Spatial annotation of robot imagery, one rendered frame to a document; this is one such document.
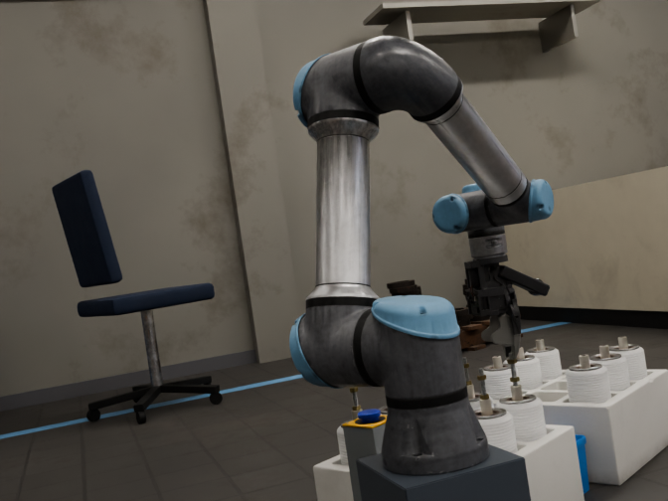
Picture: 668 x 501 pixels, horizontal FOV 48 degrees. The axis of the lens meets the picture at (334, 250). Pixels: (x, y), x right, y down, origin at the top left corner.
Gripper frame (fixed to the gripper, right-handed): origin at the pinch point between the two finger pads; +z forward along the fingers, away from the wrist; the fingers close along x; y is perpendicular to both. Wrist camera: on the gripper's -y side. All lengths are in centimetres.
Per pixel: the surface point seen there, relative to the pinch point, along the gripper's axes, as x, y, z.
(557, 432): 4.2, -5.0, 17.3
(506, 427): 11.4, 8.3, 12.3
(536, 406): 4.3, -1.4, 11.1
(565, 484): 5.9, -4.3, 27.3
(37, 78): -308, 138, -150
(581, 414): -12.9, -19.2, 19.2
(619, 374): -20.9, -34.6, 13.7
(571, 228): -246, -144, -19
